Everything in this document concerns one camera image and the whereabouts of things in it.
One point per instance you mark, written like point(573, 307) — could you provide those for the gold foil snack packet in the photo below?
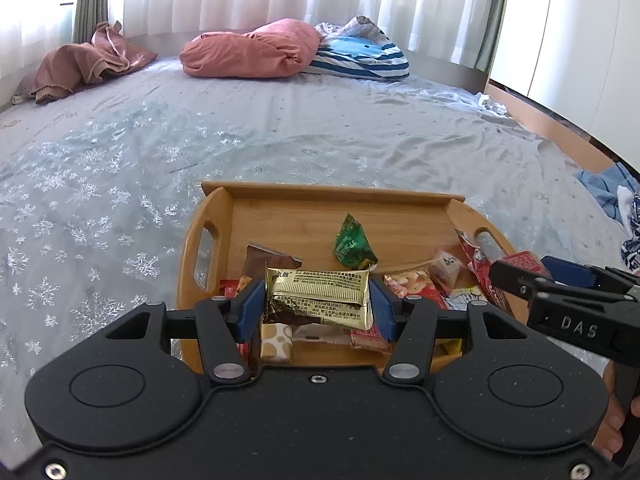
point(315, 292)

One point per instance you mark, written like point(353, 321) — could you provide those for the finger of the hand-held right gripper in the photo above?
point(570, 271)
point(520, 282)

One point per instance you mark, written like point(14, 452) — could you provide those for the dark blue patterned cloth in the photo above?
point(632, 250)

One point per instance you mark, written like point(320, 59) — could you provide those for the snowflake print bed sheet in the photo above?
point(125, 160)

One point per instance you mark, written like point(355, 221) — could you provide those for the blue striped pillow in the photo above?
point(360, 57)

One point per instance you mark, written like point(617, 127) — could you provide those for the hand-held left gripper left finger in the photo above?
point(252, 306)

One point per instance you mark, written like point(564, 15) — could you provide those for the brown snack packet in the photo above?
point(265, 262)

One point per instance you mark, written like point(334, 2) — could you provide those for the small pink white packet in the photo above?
point(447, 270)

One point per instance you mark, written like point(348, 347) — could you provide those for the grey and dark red packet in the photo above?
point(477, 265)

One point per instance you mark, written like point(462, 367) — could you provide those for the mauve crumpled cloth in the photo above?
point(80, 65)

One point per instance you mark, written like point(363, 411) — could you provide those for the white wardrobe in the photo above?
point(565, 35)

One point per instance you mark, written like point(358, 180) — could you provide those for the light blue cloth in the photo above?
point(600, 185)

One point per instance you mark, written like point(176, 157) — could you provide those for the long dark red bar packet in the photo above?
point(232, 287)

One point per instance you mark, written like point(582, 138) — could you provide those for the yellow snack packet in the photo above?
point(465, 297)

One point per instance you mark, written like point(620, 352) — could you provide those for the green pea packet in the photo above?
point(352, 245)

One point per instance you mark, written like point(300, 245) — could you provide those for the small white cloth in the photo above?
point(492, 105)

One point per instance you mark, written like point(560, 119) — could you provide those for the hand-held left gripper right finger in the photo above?
point(382, 310)

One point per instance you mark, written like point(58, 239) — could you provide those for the white gold spotted packet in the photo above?
point(276, 342)

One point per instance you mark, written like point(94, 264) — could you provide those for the red nut packet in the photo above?
point(410, 282)

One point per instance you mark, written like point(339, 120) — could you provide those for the person's right hand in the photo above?
point(610, 410)

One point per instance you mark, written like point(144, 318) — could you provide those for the clear packet white pastry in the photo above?
point(320, 336)

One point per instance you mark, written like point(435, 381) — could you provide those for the wooden bed frame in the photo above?
point(550, 125)

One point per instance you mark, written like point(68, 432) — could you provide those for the pink pillow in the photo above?
point(250, 50)

